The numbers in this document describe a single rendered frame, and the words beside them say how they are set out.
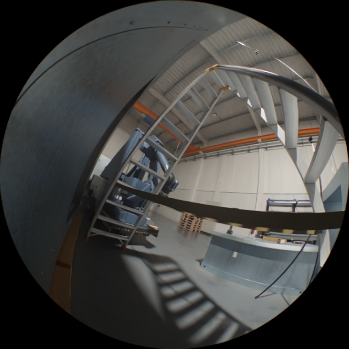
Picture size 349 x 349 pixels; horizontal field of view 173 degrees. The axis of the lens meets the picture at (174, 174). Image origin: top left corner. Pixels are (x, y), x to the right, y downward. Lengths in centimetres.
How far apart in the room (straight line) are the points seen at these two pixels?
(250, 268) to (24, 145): 189
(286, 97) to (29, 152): 71
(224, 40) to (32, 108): 743
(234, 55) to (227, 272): 801
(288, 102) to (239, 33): 701
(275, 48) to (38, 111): 785
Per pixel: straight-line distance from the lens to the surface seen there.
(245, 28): 756
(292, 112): 62
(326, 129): 43
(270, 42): 776
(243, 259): 176
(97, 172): 683
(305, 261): 185
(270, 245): 166
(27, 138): 20
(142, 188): 171
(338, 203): 287
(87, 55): 22
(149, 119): 908
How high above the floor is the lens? 76
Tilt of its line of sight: 17 degrees up
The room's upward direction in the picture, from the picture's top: 20 degrees clockwise
